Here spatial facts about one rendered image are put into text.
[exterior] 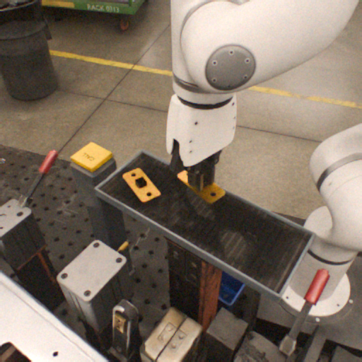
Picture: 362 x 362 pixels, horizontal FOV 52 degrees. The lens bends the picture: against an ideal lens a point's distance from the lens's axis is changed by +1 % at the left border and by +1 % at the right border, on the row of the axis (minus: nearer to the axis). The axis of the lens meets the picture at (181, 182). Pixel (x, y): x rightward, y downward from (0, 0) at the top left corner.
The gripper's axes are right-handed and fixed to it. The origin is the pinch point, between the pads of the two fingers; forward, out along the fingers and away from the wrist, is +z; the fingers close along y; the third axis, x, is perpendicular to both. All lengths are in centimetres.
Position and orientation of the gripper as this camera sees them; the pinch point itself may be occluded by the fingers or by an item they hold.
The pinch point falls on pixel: (201, 174)
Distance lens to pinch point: 59.0
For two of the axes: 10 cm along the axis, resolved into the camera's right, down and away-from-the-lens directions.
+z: 0.1, 6.9, 7.2
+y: -7.7, 4.6, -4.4
